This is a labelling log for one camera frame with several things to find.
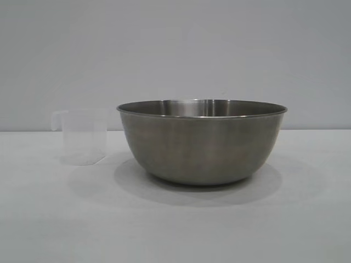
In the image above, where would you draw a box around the stainless steel mixing bowl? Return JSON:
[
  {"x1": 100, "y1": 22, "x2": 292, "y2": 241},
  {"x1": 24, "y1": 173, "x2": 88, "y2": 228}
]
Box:
[{"x1": 116, "y1": 99, "x2": 288, "y2": 187}]

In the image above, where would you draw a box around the translucent plastic measuring cup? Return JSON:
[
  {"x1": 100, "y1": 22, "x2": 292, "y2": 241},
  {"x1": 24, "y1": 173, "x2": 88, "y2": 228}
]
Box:
[{"x1": 50, "y1": 108, "x2": 108, "y2": 167}]

